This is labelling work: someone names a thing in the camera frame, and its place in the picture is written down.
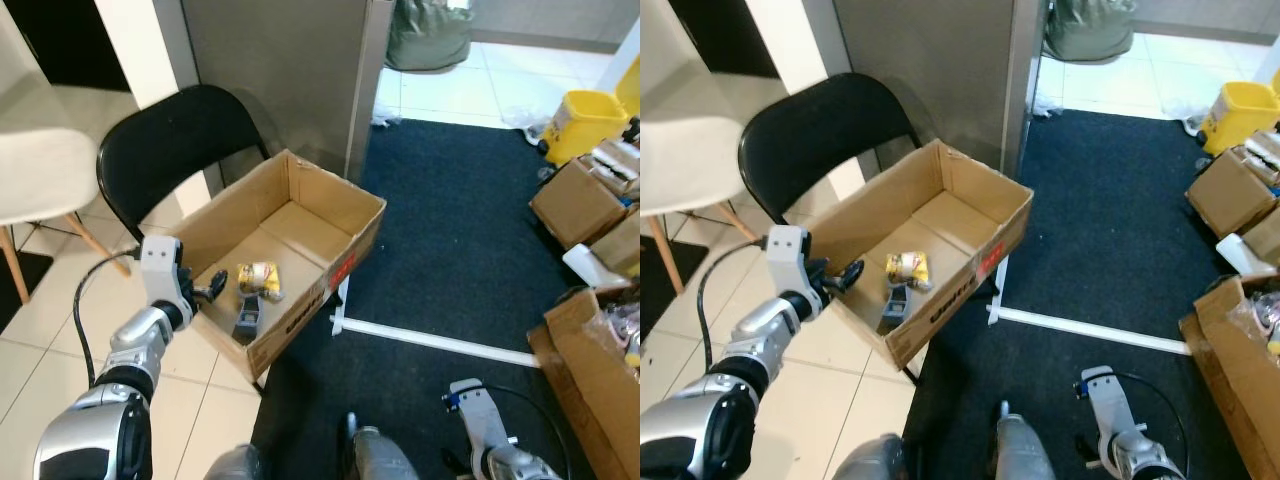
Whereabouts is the silver right robot leg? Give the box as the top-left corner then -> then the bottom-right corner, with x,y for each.
989,401 -> 1063,480
344,411 -> 422,480

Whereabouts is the cardboard box with plastic bags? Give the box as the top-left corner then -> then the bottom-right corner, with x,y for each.
1179,273 -> 1280,480
527,283 -> 641,480

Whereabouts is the crumpled yellow wrapper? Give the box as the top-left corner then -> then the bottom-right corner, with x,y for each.
884,250 -> 934,293
236,261 -> 285,303

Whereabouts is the black carpet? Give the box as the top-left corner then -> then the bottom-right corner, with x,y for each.
898,107 -> 1280,480
249,117 -> 641,480

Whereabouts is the grey trash piece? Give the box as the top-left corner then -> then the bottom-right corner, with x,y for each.
879,284 -> 913,330
231,294 -> 264,340

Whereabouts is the small filled cardboard box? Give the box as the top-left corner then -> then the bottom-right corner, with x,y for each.
529,139 -> 641,252
1184,133 -> 1280,238

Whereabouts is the grey metal cabinet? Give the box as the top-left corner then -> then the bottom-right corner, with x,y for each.
180,0 -> 397,187
830,0 -> 1048,179

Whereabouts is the green sack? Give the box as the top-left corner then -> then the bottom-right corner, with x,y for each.
385,0 -> 474,72
1044,0 -> 1137,64

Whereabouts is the silver left robot leg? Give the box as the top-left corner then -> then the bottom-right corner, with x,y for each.
204,444 -> 267,480
834,434 -> 908,480

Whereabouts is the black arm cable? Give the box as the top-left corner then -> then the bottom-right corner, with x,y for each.
72,249 -> 147,393
498,384 -> 573,473
1120,371 -> 1193,471
696,239 -> 773,379

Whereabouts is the white floor bar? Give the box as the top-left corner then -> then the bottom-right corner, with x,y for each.
329,278 -> 542,370
987,254 -> 1197,358

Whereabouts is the small black floor mat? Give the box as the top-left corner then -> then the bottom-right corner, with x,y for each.
0,249 -> 53,333
640,234 -> 697,339

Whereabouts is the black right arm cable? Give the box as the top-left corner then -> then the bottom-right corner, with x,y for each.
1120,371 -> 1193,471
498,384 -> 573,473

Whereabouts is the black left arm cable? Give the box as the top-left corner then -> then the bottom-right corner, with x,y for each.
696,239 -> 773,379
72,249 -> 147,393

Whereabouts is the yellow mop bucket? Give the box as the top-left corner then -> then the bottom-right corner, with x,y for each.
543,89 -> 633,167
1199,80 -> 1280,157

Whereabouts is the white chair with wooden legs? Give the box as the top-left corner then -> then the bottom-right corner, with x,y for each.
0,8 -> 133,305
640,18 -> 759,297

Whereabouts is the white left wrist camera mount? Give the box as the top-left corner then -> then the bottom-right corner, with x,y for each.
139,234 -> 187,303
764,225 -> 812,297

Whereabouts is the silver robot leg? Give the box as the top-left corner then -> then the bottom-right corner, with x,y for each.
834,434 -> 908,480
989,401 -> 1063,480
204,444 -> 267,480
344,411 -> 422,480

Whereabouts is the large open cardboard box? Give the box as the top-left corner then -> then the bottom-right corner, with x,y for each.
800,139 -> 1035,372
164,149 -> 388,382

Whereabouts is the black folding chair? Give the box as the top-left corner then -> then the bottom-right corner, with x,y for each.
737,71 -> 917,229
96,84 -> 272,243

